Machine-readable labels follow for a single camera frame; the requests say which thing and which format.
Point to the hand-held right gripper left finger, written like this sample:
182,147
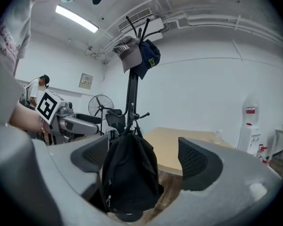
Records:
49,173

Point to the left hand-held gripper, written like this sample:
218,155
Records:
46,106

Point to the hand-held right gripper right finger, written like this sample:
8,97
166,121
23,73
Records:
226,185

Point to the black coat rack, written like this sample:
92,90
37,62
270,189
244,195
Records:
132,91

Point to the black backpack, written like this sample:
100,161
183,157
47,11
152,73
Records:
129,173

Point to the person's left forearm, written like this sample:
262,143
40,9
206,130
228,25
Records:
26,119

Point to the black standing fan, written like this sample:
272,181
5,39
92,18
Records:
100,106

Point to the black office chair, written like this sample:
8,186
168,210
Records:
115,121

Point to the white water dispenser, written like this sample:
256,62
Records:
248,139

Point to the small clear plastic bottle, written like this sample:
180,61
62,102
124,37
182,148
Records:
218,133

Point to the light wooden table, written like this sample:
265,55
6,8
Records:
179,147

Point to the large clear water jug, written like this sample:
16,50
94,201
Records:
250,112

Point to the grey baseball cap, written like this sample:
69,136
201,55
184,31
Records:
128,53

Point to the navy baseball cap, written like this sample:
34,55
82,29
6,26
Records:
148,58

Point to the ceiling light panel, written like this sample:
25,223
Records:
76,19

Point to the white air conditioner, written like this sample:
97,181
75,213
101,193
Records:
141,20

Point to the person's white printed shirt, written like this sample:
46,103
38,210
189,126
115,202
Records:
11,32

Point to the framed wall sign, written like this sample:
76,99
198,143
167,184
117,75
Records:
86,81

